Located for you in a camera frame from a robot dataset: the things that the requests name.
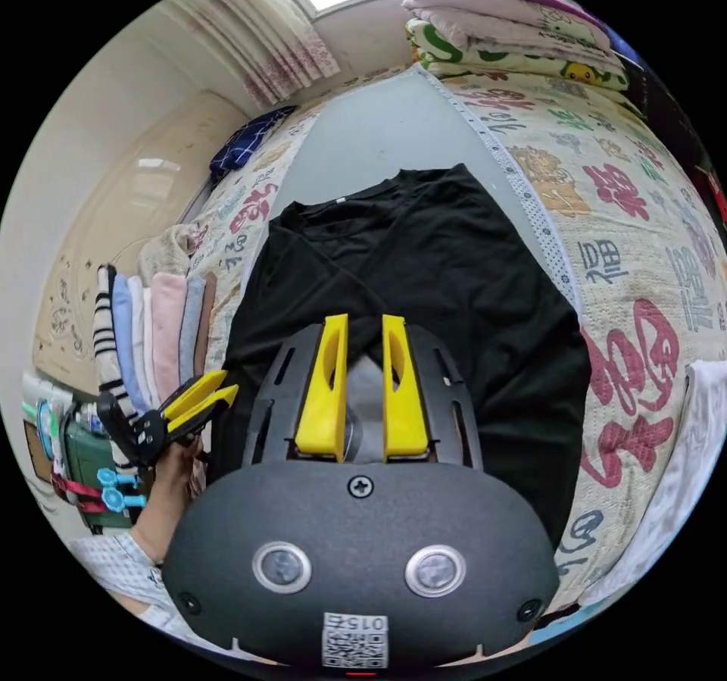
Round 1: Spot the black short sleeve shirt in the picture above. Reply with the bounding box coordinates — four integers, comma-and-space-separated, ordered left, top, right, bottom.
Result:
213, 162, 593, 551

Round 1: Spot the dark blue checked garment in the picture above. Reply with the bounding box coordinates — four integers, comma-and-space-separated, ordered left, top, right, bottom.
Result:
208, 105, 299, 183

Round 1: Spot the green suitcase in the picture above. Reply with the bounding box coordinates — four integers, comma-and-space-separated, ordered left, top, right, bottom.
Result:
22, 383, 148, 534

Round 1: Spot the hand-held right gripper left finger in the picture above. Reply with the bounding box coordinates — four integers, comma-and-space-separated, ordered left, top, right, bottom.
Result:
294, 313, 349, 461

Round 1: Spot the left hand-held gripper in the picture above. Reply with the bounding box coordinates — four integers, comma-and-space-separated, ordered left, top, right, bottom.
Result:
95, 369, 240, 467

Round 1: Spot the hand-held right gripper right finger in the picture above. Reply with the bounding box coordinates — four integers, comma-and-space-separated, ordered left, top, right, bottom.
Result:
381, 313, 431, 463

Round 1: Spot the person's left forearm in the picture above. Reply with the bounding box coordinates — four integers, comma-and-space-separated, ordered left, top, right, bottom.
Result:
129, 493, 186, 567

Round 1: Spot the bed with printed quilt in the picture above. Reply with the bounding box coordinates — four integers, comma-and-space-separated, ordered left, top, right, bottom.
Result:
187, 61, 727, 608

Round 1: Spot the stack of folded quilts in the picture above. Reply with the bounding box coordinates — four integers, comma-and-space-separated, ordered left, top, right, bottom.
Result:
401, 0, 632, 104

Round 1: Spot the white cloth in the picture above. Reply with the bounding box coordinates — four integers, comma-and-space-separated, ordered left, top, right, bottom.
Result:
579, 359, 727, 608

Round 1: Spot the person's left hand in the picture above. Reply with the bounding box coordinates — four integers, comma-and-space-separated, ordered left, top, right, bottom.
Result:
149, 435, 209, 517

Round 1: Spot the pleated beige curtain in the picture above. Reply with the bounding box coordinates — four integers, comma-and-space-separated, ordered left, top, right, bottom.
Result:
158, 0, 342, 109

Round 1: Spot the pile of clothes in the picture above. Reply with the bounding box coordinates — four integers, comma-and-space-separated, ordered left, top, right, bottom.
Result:
93, 225, 221, 469

